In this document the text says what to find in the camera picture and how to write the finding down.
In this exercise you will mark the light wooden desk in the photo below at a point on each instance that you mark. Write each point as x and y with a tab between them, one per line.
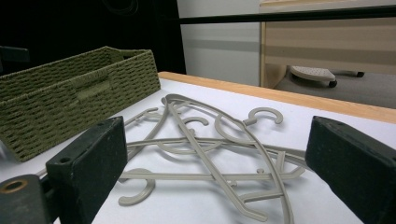
327	46

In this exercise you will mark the green woven basket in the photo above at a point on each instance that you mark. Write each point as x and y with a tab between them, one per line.
62	102

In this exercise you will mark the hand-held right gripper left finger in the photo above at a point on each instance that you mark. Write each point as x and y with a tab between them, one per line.
90	168

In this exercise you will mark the white cabinet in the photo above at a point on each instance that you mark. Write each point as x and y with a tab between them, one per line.
218	46

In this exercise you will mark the black horizontal bar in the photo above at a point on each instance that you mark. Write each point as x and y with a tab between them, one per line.
280	15

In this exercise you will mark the black curtain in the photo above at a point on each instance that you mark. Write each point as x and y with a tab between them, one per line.
77	25

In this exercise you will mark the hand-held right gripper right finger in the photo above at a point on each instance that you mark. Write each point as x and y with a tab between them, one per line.
355	168

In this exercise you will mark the white table mat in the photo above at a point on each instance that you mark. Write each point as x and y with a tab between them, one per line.
233	99

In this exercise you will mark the white wheeled base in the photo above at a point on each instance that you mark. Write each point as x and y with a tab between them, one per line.
311	73

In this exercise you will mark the beige plastic hanger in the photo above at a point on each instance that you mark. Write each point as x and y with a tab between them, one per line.
151	186
196	118
264	110

